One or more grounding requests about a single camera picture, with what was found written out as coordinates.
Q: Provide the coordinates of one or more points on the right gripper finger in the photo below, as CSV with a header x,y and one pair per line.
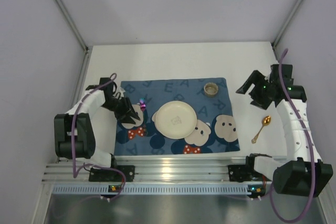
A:
x,y
262,104
254,78

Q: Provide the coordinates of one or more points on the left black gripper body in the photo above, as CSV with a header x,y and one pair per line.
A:
x,y
123,110

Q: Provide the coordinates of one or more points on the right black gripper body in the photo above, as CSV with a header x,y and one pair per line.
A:
x,y
256,89

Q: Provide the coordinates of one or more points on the iridescent purple fork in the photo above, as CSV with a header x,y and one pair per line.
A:
x,y
143,109

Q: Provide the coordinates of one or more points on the gold spoon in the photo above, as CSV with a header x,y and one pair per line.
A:
x,y
265,122

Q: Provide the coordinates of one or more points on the cream round plate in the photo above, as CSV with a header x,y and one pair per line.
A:
x,y
175,120

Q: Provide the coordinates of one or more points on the small beige cup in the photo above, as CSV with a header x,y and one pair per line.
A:
x,y
211,89

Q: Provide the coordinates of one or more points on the blue cartoon placemat cloth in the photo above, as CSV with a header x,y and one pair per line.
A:
x,y
215,131

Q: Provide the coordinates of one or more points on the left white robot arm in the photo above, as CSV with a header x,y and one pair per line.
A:
x,y
73,130

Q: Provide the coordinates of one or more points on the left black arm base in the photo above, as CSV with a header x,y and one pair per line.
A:
x,y
103,175

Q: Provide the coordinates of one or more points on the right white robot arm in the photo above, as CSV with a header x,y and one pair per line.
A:
x,y
303,168

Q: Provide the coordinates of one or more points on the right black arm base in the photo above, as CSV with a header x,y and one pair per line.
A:
x,y
245,172

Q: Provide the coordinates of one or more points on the aluminium rail frame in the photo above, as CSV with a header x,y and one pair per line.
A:
x,y
233,61

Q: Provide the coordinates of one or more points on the perforated cable duct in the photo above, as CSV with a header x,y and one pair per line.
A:
x,y
160,189

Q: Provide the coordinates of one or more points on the right frame post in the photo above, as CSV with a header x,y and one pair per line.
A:
x,y
287,21

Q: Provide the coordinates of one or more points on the frame post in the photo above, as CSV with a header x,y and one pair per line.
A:
x,y
71,24
287,21

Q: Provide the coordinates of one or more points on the left frame post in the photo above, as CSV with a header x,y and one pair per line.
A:
x,y
71,24

